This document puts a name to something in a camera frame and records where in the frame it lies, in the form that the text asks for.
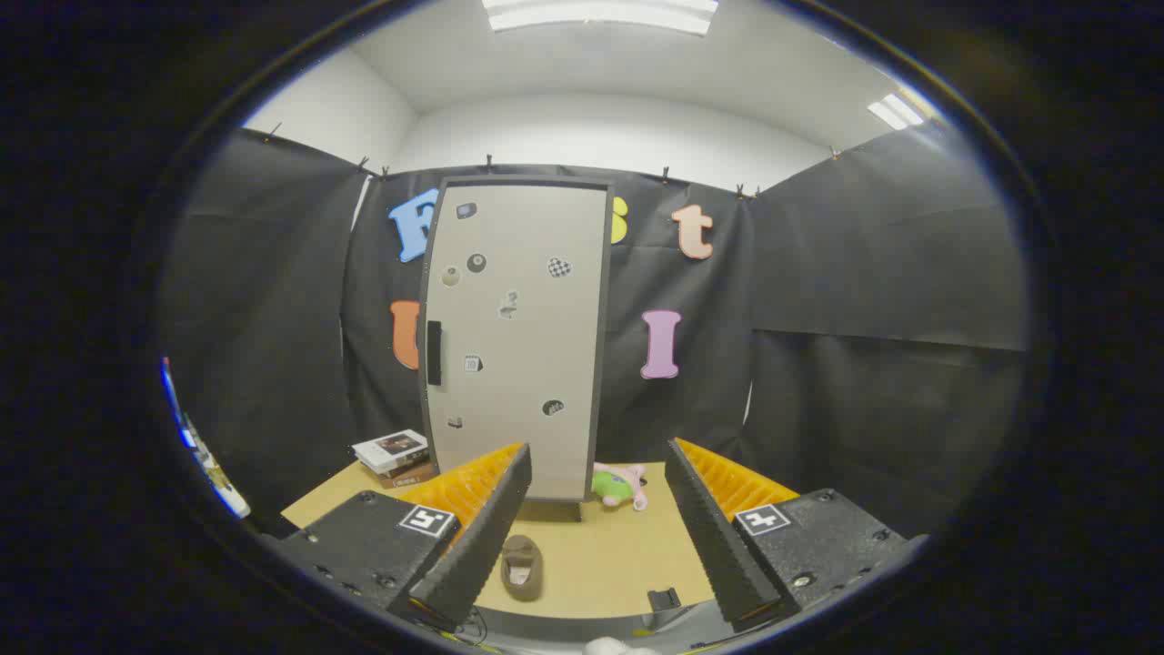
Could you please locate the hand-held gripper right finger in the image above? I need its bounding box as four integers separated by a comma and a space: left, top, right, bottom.
664, 438, 910, 633

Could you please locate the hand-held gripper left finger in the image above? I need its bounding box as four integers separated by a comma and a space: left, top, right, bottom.
273, 443, 533, 633

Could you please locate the brown fuzzy shoe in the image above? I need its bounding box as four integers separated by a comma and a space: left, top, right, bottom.
500, 535, 545, 601

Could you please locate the grey shoe cabinet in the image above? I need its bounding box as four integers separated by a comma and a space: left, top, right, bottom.
416, 176, 616, 524

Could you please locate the brown book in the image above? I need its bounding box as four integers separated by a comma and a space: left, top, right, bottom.
377, 462, 437, 489

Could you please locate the green and pink plush toy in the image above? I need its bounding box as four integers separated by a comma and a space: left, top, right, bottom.
591, 462, 648, 512

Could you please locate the colourful printed clutter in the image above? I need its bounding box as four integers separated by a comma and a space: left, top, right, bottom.
162, 357, 251, 519

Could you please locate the black backdrop cloth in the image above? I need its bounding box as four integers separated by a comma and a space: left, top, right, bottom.
159, 123, 1033, 547

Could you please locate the small ceiling light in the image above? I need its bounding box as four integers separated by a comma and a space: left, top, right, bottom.
867, 91, 924, 130

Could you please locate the long ceiling light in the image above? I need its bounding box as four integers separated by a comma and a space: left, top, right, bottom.
482, 0, 719, 35

